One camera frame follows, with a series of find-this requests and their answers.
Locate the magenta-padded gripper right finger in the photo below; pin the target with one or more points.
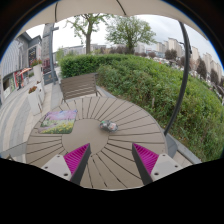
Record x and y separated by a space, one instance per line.
146 159

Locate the brown slatted chair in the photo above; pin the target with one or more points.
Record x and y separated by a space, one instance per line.
78 86

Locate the grey storefront building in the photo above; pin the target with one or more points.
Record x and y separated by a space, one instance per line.
13 56

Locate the tall white flower planter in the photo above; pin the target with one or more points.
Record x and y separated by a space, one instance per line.
37 71

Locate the beige parasol canopy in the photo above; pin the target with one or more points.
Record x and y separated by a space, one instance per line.
100 5

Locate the red parasol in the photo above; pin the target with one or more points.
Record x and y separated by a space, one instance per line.
25 70

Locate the curved dark parasol pole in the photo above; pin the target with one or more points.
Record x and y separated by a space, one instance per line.
185 83

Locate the beige apartment buildings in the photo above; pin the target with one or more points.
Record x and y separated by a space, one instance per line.
173 45

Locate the thin-crowned tree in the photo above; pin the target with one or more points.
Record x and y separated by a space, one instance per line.
88 40

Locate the grey sign pillar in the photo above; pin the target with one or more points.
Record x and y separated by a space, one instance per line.
49 53

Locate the floral print mouse pad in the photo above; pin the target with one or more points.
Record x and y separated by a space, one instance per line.
58 122

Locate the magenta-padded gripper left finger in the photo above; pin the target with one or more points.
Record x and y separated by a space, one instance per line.
75 160

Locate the round-crowned green tree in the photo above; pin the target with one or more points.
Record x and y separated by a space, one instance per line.
130 31

